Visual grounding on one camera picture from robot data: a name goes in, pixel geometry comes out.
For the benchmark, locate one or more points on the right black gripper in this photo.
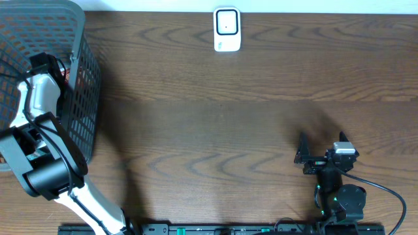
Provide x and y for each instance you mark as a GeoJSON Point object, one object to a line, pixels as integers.
{"type": "Point", "coordinates": [303, 156]}

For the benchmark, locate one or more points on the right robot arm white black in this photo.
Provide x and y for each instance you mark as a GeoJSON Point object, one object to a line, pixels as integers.
{"type": "Point", "coordinates": [338, 202]}

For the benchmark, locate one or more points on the white barcode scanner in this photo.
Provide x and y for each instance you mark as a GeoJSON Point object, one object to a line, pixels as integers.
{"type": "Point", "coordinates": [227, 29]}

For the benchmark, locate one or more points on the black mounting rail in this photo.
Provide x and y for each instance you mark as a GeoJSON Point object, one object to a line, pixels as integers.
{"type": "Point", "coordinates": [284, 228]}

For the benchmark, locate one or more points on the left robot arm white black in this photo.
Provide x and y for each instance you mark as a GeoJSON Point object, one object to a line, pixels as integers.
{"type": "Point", "coordinates": [44, 158]}

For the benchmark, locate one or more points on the grey plastic mesh basket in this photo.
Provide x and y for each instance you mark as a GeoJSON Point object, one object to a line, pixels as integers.
{"type": "Point", "coordinates": [57, 28]}

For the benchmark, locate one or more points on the orange snack packet in basket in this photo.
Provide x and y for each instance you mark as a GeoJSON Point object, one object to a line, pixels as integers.
{"type": "Point", "coordinates": [66, 74]}

